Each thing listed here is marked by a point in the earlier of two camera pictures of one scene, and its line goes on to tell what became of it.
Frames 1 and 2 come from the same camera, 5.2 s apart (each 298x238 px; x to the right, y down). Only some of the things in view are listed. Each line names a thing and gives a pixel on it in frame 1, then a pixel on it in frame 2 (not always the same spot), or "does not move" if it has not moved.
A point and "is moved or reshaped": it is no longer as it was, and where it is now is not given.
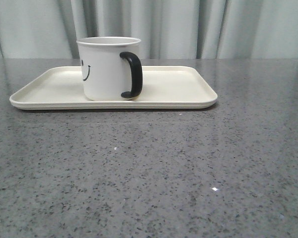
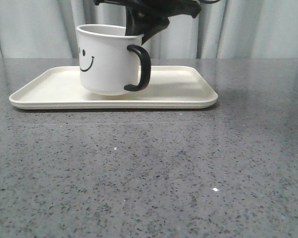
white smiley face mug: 111,72 is moved or reshaped
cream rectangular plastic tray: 61,88 does not move
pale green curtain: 167,29 does not move
